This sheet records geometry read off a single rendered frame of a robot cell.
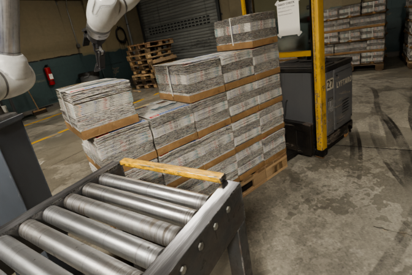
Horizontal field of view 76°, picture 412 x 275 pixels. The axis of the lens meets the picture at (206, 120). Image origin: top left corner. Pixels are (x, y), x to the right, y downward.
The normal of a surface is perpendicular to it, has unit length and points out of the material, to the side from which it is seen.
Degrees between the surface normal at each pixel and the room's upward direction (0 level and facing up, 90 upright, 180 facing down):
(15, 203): 90
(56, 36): 90
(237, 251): 90
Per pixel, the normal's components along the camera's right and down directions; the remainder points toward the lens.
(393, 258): -0.17, -0.94
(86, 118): 0.62, 0.15
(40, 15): 0.84, 0.03
